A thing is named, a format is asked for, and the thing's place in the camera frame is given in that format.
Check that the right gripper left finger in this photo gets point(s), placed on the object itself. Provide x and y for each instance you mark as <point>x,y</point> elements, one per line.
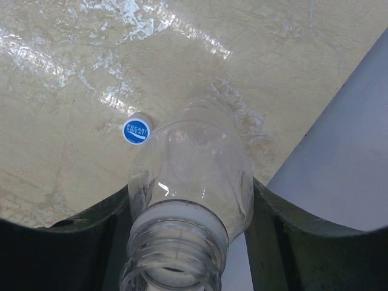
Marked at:
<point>83,252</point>

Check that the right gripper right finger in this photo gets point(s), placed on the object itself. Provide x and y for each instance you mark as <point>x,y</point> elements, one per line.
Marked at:
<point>292,249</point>

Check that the blue white Pocari cap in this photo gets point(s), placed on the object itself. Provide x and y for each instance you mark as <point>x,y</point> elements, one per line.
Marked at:
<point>137,129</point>

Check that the clear crushed plastic bottle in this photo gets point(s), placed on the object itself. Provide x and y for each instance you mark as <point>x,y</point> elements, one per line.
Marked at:
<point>190,195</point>

